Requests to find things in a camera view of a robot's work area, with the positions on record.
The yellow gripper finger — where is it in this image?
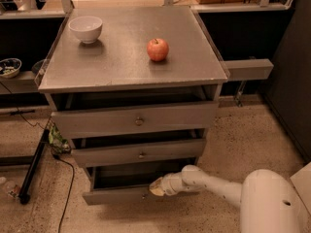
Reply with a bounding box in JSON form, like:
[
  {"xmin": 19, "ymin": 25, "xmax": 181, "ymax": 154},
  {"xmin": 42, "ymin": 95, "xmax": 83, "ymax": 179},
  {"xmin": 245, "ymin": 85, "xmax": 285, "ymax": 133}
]
[{"xmin": 149, "ymin": 178, "xmax": 165, "ymax": 196}]

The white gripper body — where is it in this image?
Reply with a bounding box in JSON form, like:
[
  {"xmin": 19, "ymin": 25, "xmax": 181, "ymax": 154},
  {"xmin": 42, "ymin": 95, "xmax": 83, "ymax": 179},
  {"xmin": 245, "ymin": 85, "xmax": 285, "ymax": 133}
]
[{"xmin": 160, "ymin": 173, "xmax": 187, "ymax": 196}]

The grey drawer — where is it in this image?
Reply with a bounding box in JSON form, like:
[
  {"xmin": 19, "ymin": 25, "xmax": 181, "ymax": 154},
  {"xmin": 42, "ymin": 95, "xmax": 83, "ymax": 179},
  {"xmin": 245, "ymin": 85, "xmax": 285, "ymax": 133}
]
[
  {"xmin": 72, "ymin": 139, "xmax": 206, "ymax": 167},
  {"xmin": 52, "ymin": 101, "xmax": 218, "ymax": 139},
  {"xmin": 83, "ymin": 157, "xmax": 196, "ymax": 205}
]

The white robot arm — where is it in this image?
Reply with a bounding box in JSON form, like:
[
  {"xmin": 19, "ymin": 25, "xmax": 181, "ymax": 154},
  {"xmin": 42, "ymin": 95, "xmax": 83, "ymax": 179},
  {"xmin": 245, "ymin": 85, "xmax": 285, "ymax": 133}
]
[{"xmin": 149, "ymin": 165, "xmax": 308, "ymax": 233}]

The grey drawer cabinet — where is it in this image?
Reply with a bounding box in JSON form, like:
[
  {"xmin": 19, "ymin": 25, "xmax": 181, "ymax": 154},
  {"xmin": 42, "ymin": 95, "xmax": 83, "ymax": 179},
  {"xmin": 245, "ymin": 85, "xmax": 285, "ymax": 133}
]
[{"xmin": 37, "ymin": 5, "xmax": 229, "ymax": 190}]

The green snack bag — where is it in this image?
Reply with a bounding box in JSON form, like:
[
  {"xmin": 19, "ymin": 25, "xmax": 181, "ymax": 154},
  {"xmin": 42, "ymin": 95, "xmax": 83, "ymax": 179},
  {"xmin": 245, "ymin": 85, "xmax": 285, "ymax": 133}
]
[{"xmin": 49, "ymin": 124, "xmax": 71, "ymax": 154}]

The white floor panel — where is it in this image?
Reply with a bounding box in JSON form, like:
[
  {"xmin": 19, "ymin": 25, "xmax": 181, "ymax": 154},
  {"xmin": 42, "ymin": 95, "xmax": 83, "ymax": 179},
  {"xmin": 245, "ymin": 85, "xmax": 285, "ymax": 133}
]
[{"xmin": 291, "ymin": 162, "xmax": 311, "ymax": 214}]

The grey side shelf block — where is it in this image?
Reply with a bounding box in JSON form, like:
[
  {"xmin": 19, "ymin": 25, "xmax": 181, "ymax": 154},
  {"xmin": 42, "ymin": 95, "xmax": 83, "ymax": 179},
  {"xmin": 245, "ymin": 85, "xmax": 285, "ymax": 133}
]
[{"xmin": 225, "ymin": 59, "xmax": 274, "ymax": 82}]

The black tripod leg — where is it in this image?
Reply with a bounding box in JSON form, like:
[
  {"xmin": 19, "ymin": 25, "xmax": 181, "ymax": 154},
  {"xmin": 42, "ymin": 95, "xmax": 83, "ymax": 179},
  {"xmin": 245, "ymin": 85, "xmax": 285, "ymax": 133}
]
[{"xmin": 18, "ymin": 129, "xmax": 49, "ymax": 205}]

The red apple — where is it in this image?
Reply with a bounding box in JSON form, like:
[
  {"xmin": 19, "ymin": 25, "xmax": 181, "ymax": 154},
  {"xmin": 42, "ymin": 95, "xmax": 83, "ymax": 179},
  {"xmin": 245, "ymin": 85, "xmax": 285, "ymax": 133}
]
[{"xmin": 147, "ymin": 38, "xmax": 169, "ymax": 62}]

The clear plastic bottle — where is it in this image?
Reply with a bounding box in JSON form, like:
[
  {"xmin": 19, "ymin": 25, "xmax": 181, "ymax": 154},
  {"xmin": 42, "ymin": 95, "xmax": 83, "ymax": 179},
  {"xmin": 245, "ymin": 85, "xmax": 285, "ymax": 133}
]
[{"xmin": 0, "ymin": 177, "xmax": 20, "ymax": 199}]

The grey left shelf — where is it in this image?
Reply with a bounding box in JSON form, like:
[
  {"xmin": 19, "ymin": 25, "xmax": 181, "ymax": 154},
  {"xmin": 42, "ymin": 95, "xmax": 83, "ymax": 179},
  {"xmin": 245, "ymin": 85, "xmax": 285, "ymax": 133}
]
[{"xmin": 0, "ymin": 71, "xmax": 38, "ymax": 95}]

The white ceramic bowl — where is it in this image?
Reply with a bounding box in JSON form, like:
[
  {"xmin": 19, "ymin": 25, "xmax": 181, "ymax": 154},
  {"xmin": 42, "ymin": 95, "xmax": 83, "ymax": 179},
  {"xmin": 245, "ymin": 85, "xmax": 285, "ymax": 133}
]
[{"xmin": 69, "ymin": 16, "xmax": 103, "ymax": 44}]

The black floor cable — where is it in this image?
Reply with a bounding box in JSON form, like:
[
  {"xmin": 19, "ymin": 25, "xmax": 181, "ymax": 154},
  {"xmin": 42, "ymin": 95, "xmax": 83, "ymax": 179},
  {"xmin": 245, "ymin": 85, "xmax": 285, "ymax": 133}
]
[{"xmin": 52, "ymin": 152, "xmax": 76, "ymax": 233}]

